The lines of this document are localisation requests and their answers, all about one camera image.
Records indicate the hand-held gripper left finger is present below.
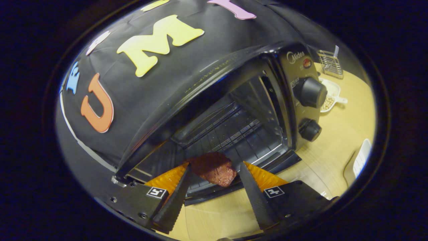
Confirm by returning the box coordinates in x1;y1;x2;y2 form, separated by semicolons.
107;163;192;234

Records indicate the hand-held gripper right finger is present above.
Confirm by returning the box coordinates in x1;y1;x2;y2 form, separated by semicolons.
239;161;338;231

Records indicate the brown meat piece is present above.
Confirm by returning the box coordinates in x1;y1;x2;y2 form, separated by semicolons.
187;152;237;187

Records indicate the black toaster oven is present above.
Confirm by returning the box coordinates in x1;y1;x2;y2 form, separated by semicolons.
112;42;328;206

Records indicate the black backdrop cloth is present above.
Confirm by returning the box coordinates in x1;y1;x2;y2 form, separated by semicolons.
57;0;335;201

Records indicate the white rectangular tray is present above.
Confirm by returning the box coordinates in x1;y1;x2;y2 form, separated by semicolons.
344;139;372;179

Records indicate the white divided dish with grains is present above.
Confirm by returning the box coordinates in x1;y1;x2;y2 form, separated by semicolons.
318;78;348;113

